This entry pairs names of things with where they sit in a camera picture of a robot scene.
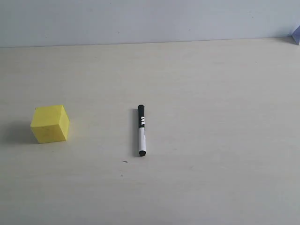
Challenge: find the blue white object at edge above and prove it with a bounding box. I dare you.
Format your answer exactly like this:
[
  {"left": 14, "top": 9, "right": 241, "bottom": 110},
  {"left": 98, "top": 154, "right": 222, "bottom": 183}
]
[{"left": 292, "top": 26, "right": 300, "bottom": 45}]

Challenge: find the black and white marker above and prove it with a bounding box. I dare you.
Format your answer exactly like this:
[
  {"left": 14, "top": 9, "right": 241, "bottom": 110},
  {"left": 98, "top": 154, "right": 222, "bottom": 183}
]
[{"left": 138, "top": 105, "right": 146, "bottom": 157}]

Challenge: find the yellow foam cube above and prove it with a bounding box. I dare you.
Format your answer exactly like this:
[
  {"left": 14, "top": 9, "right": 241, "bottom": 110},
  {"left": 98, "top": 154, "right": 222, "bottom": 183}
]
[{"left": 30, "top": 105, "right": 70, "bottom": 143}]

